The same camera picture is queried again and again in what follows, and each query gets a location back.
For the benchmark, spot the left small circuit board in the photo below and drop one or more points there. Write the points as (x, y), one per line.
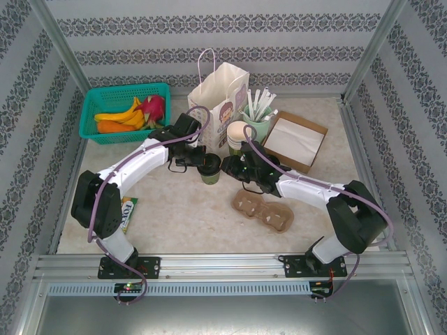
(127, 287)

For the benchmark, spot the right aluminium table side rail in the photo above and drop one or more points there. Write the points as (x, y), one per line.
(357, 139)

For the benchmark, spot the black plastic cup lid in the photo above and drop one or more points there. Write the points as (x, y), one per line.
(210, 164)

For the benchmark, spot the yellow banana bunch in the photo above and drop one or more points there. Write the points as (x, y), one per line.
(118, 117)

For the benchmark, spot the aluminium frame post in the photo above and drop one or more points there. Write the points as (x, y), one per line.
(373, 49)
(59, 45)

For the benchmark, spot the green yellow candy bag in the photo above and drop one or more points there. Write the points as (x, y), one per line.
(128, 213)

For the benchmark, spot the white wrapped straw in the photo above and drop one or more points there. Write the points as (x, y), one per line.
(257, 103)
(263, 103)
(250, 103)
(268, 104)
(244, 113)
(272, 114)

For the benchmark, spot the orange carrot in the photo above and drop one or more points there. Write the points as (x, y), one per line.
(111, 127)

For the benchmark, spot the pale green mug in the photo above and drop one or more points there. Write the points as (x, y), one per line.
(260, 132)

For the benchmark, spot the left aluminium frame post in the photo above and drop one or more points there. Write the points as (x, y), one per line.
(59, 45)

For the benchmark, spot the small circuit board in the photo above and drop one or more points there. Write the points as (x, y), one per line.
(321, 289)
(127, 287)

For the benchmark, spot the stack of green paper cups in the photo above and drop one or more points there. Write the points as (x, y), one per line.
(237, 134)

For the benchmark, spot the right aluminium frame post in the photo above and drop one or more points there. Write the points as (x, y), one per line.
(373, 49)

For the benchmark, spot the pink dragon fruit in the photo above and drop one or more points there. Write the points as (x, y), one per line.
(153, 106)

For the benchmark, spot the white printed paper bag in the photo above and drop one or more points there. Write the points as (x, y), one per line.
(216, 90)

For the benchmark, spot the brown cardboard box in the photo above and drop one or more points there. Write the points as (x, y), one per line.
(307, 122)

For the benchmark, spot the brown pulp cup carrier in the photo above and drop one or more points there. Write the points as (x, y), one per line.
(262, 209)

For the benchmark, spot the aluminium mounting rail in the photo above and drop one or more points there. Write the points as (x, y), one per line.
(223, 265)

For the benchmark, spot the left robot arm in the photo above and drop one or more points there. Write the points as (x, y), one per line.
(139, 164)

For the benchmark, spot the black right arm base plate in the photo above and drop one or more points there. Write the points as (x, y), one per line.
(293, 266)

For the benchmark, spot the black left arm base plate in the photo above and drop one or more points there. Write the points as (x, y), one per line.
(152, 267)

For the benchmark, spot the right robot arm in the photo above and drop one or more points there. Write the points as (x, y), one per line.
(307, 190)

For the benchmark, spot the right small circuit board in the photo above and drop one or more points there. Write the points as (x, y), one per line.
(321, 289)

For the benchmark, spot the teal plastic basket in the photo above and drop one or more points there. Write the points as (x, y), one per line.
(104, 94)

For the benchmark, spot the white paper napkins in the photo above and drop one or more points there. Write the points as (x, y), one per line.
(297, 139)

